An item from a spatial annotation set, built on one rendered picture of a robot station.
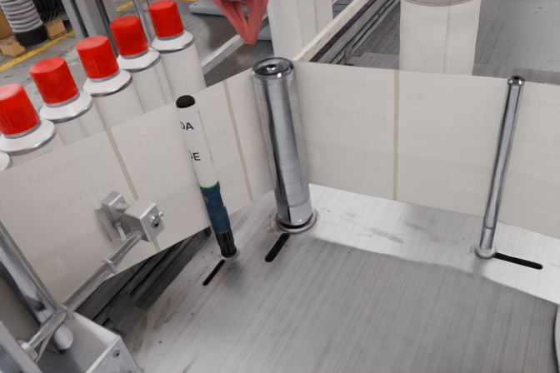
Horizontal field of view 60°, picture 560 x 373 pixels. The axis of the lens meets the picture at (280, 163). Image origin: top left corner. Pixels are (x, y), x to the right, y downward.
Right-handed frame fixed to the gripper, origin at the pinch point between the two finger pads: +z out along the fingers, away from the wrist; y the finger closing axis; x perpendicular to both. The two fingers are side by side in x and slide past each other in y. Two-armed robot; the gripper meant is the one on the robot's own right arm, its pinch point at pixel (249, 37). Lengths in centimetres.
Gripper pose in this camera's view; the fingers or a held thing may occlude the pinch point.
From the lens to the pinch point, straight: 62.9
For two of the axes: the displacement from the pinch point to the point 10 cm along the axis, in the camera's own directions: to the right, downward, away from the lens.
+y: 4.8, -5.8, 6.5
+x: -8.7, -2.0, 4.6
